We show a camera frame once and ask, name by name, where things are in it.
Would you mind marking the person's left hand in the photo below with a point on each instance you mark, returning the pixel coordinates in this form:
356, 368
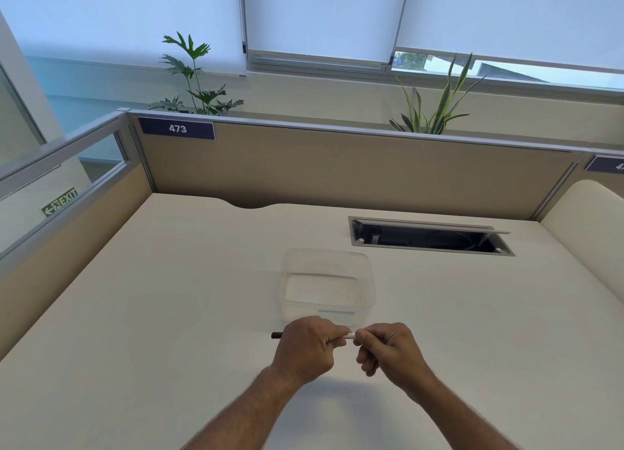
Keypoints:
302, 349

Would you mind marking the white roller blind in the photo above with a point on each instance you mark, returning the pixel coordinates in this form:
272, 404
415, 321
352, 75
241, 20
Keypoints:
324, 15
512, 20
122, 20

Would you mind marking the dark blue number label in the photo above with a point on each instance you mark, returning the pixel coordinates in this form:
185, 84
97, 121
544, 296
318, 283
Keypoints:
177, 128
607, 164

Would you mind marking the white pen with dark cap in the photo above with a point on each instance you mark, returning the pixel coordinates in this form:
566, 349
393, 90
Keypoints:
277, 336

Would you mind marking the spiky striped green plant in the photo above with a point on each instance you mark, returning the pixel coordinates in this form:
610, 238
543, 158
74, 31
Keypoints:
434, 108

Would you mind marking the person's right forearm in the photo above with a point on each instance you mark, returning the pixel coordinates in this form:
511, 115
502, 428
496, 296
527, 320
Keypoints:
456, 415

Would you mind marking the clear plastic container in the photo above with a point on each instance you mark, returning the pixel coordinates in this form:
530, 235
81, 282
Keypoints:
325, 288

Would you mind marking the beige cubicle partition panel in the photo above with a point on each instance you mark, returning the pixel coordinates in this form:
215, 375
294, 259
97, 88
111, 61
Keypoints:
356, 171

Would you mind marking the glass-topped side partition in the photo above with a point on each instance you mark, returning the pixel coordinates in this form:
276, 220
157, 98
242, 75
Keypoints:
58, 206

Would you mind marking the broad-leaf green plant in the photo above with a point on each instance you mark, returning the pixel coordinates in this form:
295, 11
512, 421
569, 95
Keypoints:
192, 81

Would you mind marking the person's right thumb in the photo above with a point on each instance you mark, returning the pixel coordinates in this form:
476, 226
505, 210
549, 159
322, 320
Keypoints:
373, 331

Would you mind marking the person's left fingers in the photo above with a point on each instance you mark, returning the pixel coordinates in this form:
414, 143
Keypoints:
336, 332

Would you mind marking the person's right hand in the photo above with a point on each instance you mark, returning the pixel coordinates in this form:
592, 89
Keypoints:
397, 354

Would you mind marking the green exit sign sticker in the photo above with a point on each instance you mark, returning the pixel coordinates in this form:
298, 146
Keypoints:
60, 202

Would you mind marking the person's left forearm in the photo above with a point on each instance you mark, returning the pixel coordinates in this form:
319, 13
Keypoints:
243, 410

